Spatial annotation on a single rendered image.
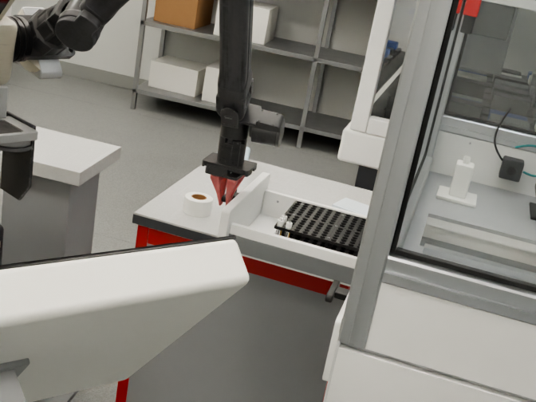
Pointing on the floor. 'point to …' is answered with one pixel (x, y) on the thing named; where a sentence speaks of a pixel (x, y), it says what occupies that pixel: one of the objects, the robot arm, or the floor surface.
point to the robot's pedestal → (56, 203)
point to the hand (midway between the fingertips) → (224, 202)
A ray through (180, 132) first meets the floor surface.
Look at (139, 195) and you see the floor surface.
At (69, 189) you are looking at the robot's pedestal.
